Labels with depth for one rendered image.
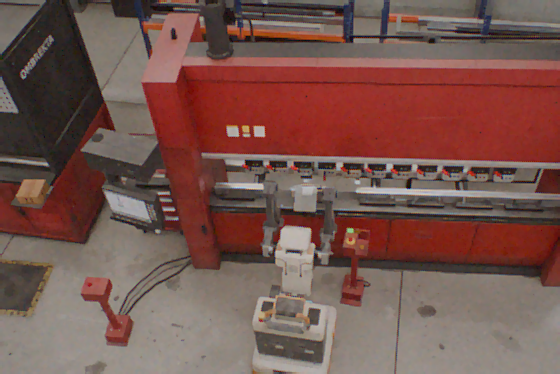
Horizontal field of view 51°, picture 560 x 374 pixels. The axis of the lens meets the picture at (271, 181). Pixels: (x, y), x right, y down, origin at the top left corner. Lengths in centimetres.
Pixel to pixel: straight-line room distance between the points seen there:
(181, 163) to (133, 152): 60
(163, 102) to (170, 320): 220
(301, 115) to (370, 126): 52
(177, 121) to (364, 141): 143
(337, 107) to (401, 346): 220
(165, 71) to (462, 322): 333
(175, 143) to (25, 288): 246
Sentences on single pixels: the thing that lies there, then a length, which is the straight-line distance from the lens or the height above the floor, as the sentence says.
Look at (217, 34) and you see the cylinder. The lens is 417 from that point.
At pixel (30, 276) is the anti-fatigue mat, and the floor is 1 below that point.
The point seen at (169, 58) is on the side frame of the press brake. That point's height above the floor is 230.
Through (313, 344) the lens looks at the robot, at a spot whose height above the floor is 63.
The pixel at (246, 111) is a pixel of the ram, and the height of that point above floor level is 186.
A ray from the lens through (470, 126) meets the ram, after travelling 457.
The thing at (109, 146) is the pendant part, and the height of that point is 195.
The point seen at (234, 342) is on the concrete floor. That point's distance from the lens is 540.
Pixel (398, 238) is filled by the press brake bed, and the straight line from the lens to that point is 536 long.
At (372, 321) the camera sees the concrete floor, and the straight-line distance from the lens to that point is 547.
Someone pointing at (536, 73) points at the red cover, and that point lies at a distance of 433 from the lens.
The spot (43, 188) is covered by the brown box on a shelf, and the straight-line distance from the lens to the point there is 550.
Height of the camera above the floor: 478
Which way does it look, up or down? 48 degrees down
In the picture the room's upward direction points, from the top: 5 degrees counter-clockwise
